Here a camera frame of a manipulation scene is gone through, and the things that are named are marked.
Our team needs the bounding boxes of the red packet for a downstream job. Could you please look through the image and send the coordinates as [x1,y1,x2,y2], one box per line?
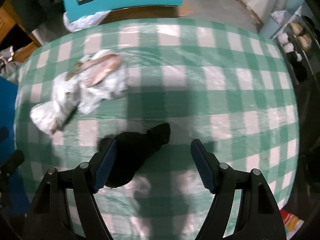
[280,209,304,240]

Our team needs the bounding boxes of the blue cardboard box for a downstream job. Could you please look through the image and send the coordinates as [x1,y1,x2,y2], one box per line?
[1,78,29,216]

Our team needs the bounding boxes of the crumpled white plastic bag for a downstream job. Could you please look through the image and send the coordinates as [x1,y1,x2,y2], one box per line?
[30,49,127,135]

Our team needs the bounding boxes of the wooden louvered wardrobe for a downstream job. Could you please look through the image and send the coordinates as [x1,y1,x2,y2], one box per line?
[1,0,41,63]

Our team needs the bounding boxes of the green checkered plastic tablecloth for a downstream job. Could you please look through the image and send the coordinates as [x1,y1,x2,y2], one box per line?
[15,19,299,239]

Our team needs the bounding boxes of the hanging dark coats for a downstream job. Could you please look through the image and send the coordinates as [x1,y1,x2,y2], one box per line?
[11,0,67,33]

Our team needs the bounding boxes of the shoe rack with shoes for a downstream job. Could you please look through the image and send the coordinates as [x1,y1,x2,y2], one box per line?
[271,4,319,83]

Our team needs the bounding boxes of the brown cardboard under box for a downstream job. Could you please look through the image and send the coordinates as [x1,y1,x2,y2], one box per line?
[99,3,193,25]

